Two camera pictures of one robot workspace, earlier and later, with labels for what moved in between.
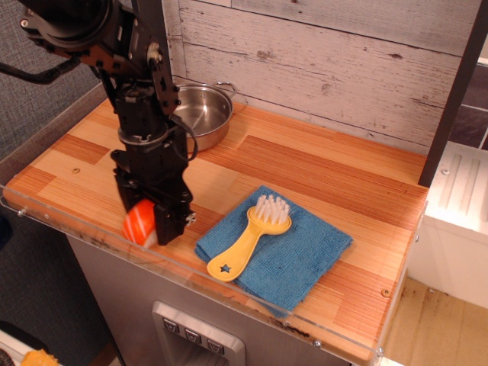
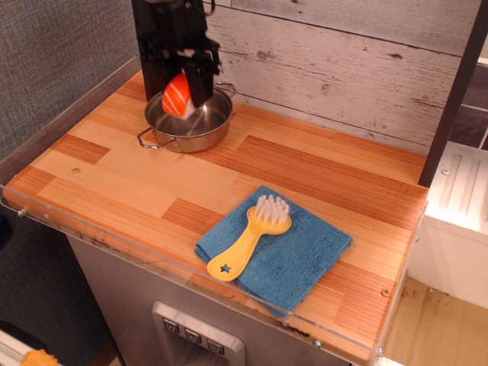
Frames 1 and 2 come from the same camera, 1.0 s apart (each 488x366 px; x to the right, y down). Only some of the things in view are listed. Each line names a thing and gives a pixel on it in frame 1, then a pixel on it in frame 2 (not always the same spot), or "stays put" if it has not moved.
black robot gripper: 154,158 to 172,36
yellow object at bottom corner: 39,357 stays put
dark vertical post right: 454,101 stays put
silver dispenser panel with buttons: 184,340 stays put
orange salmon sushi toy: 139,223 to 176,97
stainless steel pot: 207,109 stays put
